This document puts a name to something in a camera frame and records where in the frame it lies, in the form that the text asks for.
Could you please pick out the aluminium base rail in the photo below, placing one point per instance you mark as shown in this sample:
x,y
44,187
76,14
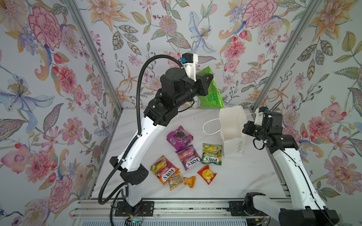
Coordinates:
x,y
170,212

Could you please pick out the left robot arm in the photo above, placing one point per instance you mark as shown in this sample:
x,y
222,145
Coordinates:
x,y
155,118

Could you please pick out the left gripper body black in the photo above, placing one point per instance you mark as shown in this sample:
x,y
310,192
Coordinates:
x,y
188,91

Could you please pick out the green Fox's candy bag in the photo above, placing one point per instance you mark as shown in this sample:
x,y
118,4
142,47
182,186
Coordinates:
x,y
212,154

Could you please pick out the red yellow snack packet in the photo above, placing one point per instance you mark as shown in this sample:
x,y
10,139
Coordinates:
x,y
207,175

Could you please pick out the white paper bag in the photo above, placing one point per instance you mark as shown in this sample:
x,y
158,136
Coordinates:
x,y
232,121

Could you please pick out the magenta Fox's candy bag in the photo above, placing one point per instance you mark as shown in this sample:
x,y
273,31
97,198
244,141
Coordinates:
x,y
189,157

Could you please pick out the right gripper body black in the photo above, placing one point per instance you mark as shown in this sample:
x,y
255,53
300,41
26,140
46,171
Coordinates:
x,y
257,132

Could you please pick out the beige cracker packet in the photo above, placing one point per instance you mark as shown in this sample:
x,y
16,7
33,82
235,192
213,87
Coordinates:
x,y
176,181

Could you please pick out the purple snack pack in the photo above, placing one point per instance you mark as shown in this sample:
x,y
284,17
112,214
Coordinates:
x,y
179,138

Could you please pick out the green Lays chips bag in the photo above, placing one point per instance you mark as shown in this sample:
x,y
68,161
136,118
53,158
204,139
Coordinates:
x,y
213,99

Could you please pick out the orange Fox's candy bag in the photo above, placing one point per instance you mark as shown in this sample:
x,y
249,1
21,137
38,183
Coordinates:
x,y
163,169

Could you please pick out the right aluminium frame post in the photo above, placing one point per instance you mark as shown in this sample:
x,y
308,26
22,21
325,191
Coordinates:
x,y
291,44

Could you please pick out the aluminium frame post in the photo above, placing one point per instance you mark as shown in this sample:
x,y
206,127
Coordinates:
x,y
291,44
85,33

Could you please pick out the left aluminium frame post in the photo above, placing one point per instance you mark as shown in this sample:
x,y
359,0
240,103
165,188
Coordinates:
x,y
85,33

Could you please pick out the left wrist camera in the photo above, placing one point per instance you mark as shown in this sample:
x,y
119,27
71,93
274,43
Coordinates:
x,y
189,62

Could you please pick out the small orange snack packet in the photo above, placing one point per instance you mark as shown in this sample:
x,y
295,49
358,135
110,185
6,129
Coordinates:
x,y
190,181

